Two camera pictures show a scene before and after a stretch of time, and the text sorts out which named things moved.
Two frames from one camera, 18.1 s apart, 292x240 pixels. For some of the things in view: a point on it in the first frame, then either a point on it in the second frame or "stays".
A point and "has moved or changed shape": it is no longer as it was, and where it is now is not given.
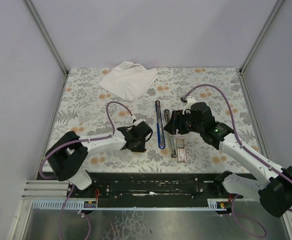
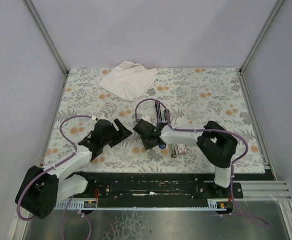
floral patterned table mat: x=185 y=109 stays
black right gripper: x=176 y=122 to x=161 y=124
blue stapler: x=159 y=126 stays
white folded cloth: x=128 y=80 stays
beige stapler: x=171 y=137 stays
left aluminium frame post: x=50 y=41 stays
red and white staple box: x=181 y=150 has moved or changed shape
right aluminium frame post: x=251 y=53 stays
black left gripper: x=138 y=142 to x=115 y=135
